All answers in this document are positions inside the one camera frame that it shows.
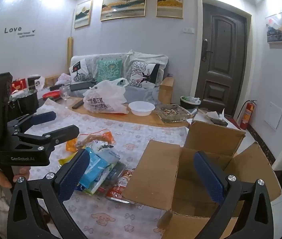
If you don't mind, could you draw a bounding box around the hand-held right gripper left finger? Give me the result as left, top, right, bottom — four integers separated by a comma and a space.
7, 149, 91, 239

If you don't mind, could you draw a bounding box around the printed cartoon tablecloth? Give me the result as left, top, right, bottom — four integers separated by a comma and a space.
26, 98, 194, 239

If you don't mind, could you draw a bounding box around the square framed landscape painting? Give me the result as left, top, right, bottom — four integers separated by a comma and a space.
156, 0, 184, 19

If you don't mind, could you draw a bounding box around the wooden side table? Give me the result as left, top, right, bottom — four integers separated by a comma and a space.
159, 77, 175, 104

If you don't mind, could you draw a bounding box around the large cardboard box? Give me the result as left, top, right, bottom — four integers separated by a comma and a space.
122, 121, 282, 239

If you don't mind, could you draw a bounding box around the wine glass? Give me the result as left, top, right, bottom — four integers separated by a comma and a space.
59, 86, 71, 109

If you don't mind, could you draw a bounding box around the black flat device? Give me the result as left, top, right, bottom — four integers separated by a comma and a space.
70, 79, 98, 91

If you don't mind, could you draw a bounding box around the blue white snack packet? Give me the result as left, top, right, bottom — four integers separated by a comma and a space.
78, 141, 121, 190

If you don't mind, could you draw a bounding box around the white orange snack packet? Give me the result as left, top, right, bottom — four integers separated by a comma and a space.
105, 169, 134, 203

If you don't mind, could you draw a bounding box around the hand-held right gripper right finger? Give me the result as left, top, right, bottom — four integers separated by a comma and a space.
193, 151, 274, 239

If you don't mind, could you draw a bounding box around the crumpled white paper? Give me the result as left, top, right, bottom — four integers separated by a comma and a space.
205, 108, 227, 120

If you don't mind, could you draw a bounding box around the black trash bin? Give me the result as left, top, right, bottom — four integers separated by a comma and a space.
180, 96, 202, 110

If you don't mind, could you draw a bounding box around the grey sofa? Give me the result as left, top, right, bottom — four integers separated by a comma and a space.
67, 53, 169, 105

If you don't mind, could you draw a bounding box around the white pillow black tree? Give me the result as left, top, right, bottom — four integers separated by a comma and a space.
128, 61, 161, 89

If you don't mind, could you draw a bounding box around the red round lid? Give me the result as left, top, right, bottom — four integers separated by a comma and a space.
42, 91, 63, 100

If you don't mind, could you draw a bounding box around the black metal pot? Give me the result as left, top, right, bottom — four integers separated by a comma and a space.
7, 90, 40, 122

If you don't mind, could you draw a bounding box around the frameless mountain canvas painting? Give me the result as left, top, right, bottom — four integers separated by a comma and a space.
265, 12, 282, 44

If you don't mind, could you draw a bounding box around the black white shopping bag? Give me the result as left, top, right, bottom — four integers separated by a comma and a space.
27, 75, 45, 91

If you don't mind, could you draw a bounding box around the red fire extinguisher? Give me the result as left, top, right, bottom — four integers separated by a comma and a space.
238, 100, 257, 130

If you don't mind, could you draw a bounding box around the white bowl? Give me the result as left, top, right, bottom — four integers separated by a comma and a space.
128, 101, 155, 116

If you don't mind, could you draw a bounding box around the white wall panel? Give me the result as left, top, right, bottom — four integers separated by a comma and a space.
264, 102, 282, 130

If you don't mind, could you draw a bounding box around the wide framed landscape painting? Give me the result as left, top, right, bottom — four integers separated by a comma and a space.
100, 0, 147, 21

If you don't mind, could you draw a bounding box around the red doormat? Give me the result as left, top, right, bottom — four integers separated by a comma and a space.
228, 118, 242, 130

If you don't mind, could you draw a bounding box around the grey snack packet blue label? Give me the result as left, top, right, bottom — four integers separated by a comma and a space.
101, 161, 127, 192

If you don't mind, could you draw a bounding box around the small framed landscape painting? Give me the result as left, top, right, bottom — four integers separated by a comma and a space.
74, 0, 93, 29

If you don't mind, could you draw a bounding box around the teal branch pattern pillow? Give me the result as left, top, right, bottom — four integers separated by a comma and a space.
97, 57, 123, 81

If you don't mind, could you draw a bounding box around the clear orange snack packet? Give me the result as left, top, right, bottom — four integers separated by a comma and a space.
66, 129, 116, 153

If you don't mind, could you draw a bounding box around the red gift bag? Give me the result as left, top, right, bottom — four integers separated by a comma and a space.
12, 78, 28, 94

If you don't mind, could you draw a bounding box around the white pillow red patch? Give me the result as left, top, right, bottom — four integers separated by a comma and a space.
69, 58, 91, 84

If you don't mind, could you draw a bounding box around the glass ashtray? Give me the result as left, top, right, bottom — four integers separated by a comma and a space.
155, 104, 192, 123

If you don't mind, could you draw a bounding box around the crumpled white plastic bag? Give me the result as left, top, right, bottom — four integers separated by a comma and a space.
56, 73, 71, 85

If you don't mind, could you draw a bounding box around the metal door handle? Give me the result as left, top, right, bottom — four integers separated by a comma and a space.
202, 39, 212, 61

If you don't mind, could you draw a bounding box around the green white snack packet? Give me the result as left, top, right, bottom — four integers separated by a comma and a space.
86, 168, 114, 196

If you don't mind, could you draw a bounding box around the printed white plastic bag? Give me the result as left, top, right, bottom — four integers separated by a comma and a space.
83, 78, 129, 114

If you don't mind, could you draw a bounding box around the yellow snack packet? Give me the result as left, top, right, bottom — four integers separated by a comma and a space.
58, 154, 78, 166

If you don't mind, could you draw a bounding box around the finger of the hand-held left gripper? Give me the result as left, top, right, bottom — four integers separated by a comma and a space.
7, 111, 57, 135
14, 125, 80, 152

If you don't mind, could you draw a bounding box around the dark grey door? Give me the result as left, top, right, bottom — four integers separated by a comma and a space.
194, 2, 247, 122

